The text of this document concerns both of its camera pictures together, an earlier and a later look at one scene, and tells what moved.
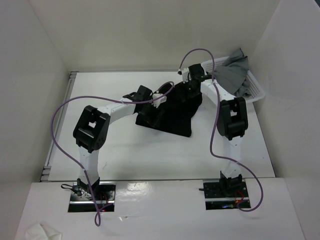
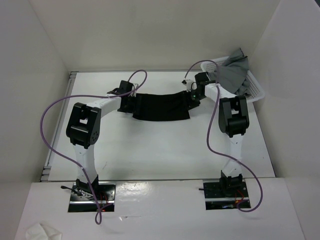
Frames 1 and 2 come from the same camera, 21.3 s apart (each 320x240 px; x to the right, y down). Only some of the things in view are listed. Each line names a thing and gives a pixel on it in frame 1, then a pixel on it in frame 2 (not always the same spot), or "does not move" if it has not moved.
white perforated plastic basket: [257, 93] does not move
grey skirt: [232, 74] does not move
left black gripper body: [147, 113] → [130, 107]
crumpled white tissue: [40, 231] does not move
